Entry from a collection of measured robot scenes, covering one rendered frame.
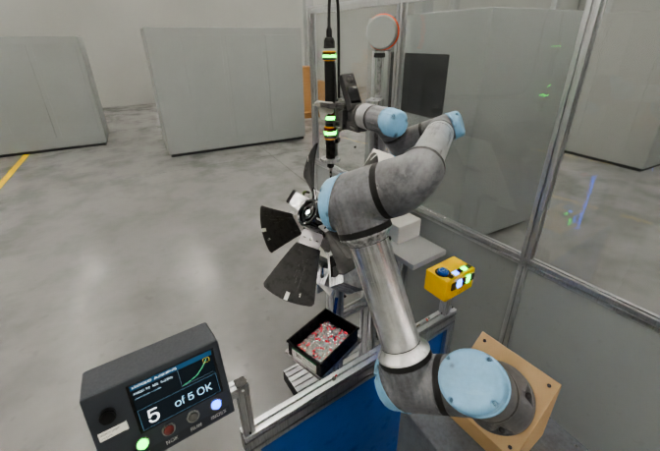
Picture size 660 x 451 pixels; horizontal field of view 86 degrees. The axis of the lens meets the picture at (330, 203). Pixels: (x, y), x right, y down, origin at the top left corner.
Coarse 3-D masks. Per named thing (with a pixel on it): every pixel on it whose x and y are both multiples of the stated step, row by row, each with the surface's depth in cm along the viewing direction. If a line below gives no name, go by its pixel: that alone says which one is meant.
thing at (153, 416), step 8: (160, 400) 72; (144, 408) 71; (152, 408) 72; (160, 408) 72; (144, 416) 71; (152, 416) 72; (160, 416) 73; (168, 416) 73; (144, 424) 71; (152, 424) 72
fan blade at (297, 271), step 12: (288, 252) 142; (300, 252) 142; (312, 252) 142; (288, 264) 141; (300, 264) 140; (312, 264) 141; (276, 276) 141; (288, 276) 140; (300, 276) 139; (312, 276) 139; (276, 288) 140; (288, 288) 138; (300, 288) 138; (312, 288) 138; (288, 300) 137; (300, 300) 136; (312, 300) 136
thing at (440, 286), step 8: (440, 264) 134; (448, 264) 133; (456, 264) 133; (464, 264) 133; (432, 272) 129; (464, 272) 129; (432, 280) 130; (440, 280) 126; (448, 280) 125; (456, 280) 126; (424, 288) 134; (432, 288) 131; (440, 288) 127; (448, 288) 125; (456, 288) 129; (464, 288) 132; (440, 296) 128; (448, 296) 127
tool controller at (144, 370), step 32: (160, 352) 76; (192, 352) 75; (96, 384) 69; (128, 384) 69; (160, 384) 72; (192, 384) 76; (224, 384) 79; (96, 416) 66; (128, 416) 69; (224, 416) 80; (96, 448) 67; (128, 448) 70; (160, 448) 73
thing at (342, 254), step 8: (328, 232) 134; (336, 232) 133; (328, 240) 130; (336, 240) 129; (336, 248) 126; (344, 248) 125; (336, 256) 123; (344, 256) 122; (352, 256) 121; (336, 264) 121; (344, 264) 119; (352, 264) 118; (344, 272) 117
